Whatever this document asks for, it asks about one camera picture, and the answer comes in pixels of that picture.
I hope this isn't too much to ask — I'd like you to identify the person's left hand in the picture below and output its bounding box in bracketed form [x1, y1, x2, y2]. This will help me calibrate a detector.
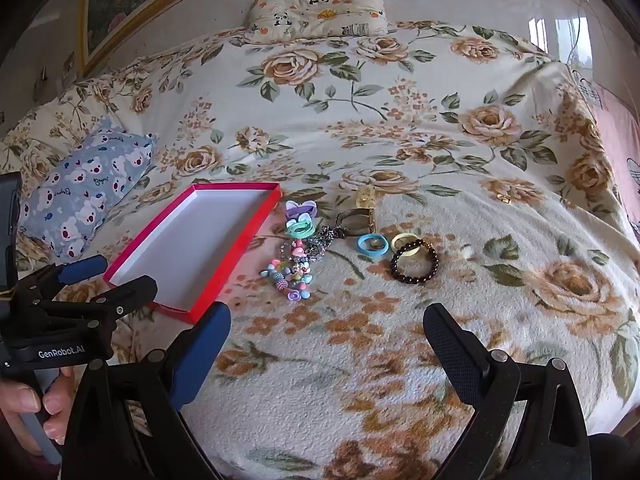
[0, 367, 77, 457]

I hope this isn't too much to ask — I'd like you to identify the red cardboard box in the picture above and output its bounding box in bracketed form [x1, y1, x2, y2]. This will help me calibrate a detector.
[102, 182, 283, 325]

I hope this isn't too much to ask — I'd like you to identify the pink cloth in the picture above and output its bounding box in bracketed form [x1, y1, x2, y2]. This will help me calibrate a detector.
[570, 67, 640, 241]

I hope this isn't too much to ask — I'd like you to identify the colourful bead bracelet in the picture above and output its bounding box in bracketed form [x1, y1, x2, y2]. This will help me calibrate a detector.
[259, 240, 316, 303]

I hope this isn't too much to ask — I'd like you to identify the brown metal bangle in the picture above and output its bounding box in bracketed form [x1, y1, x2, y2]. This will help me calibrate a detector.
[334, 207, 377, 237]

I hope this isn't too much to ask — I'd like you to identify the yellow plastic ring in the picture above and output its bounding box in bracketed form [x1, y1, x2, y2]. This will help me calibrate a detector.
[390, 231, 423, 256]

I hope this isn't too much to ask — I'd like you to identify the pink heart hair clip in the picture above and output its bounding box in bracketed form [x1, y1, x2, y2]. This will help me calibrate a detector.
[291, 240, 313, 273]

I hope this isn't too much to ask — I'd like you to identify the blue plastic ring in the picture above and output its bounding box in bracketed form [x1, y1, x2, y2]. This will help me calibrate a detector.
[356, 233, 390, 257]

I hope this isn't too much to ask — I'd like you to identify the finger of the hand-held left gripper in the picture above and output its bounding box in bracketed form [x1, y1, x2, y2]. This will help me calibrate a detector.
[10, 275, 158, 346]
[12, 254, 108, 307]

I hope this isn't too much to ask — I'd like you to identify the dark bead bracelet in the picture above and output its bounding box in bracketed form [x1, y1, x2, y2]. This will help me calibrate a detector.
[390, 240, 441, 283]

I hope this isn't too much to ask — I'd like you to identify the floral fleece blanket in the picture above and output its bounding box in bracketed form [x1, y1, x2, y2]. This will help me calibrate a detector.
[0, 20, 640, 480]

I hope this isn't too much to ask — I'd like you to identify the cream panda print pillow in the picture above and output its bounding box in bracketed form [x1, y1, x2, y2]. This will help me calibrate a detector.
[244, 0, 390, 45]

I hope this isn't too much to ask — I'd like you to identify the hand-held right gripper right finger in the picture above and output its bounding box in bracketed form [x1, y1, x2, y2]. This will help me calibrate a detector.
[422, 302, 593, 480]

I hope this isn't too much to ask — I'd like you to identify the blue bear print pillow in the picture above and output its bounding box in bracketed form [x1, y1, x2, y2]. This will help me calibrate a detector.
[17, 117, 158, 261]

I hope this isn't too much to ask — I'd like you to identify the purple bow hair tie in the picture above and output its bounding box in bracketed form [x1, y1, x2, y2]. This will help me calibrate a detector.
[285, 200, 320, 226]

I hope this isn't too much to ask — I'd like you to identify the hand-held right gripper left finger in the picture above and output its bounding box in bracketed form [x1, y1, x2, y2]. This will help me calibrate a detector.
[60, 302, 232, 480]

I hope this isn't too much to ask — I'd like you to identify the green hair tie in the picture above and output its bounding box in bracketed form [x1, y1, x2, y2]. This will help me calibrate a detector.
[285, 220, 317, 240]

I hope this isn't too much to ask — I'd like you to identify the silver sequin hair clip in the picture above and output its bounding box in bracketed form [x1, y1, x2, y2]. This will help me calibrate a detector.
[305, 225, 346, 261]

